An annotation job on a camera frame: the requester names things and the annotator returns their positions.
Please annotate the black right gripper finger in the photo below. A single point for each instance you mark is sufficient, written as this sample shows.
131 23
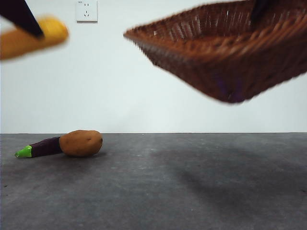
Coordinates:
260 9

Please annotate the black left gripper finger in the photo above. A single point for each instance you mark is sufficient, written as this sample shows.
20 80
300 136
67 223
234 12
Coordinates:
19 14

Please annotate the yellow squash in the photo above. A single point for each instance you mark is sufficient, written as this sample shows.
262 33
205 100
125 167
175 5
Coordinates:
52 31

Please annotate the brown wicker basket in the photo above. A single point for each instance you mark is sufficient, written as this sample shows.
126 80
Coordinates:
216 60

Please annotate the purple eggplant with green stem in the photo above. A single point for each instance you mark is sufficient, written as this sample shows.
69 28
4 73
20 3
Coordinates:
44 147

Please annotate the brown potato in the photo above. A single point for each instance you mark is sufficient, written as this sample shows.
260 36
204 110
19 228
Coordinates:
80 143

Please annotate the white wall socket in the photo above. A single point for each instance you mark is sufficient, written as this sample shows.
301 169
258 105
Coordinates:
87 12

